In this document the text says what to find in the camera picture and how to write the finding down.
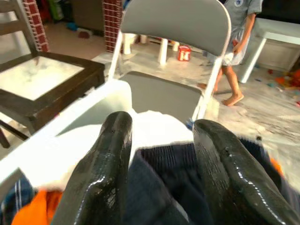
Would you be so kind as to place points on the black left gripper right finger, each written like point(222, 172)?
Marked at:
point(234, 182)

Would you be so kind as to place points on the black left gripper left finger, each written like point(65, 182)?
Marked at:
point(100, 175)

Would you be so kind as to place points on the dark navy garment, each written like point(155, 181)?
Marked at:
point(164, 182)

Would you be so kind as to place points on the pale plastic laundry basket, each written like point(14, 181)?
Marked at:
point(58, 122)

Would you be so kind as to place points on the orange cloth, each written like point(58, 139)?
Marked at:
point(35, 211)

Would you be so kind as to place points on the striped blue cloth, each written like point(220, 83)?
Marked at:
point(16, 199)

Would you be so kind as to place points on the dark wooden chair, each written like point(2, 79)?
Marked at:
point(91, 70)

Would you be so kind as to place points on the red white carton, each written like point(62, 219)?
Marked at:
point(184, 55)

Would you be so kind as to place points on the red brick pattern pillar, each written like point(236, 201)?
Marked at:
point(112, 28)
point(37, 30)

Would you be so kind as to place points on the white low table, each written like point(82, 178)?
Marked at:
point(276, 35)

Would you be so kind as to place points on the child in grey dress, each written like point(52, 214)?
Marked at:
point(243, 14)

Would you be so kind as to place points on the grey folding chair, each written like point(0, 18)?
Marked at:
point(175, 21)

